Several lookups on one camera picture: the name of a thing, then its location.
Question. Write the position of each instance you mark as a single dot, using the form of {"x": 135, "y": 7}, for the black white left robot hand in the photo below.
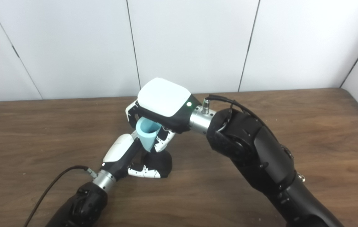
{"x": 117, "y": 151}

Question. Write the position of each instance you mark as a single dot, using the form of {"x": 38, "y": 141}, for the black funnel-shaped nozzle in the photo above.
{"x": 161, "y": 162}

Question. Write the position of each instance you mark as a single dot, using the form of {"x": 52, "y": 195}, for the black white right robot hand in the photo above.
{"x": 164, "y": 97}

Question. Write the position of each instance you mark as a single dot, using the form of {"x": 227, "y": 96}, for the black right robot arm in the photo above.
{"x": 254, "y": 151}

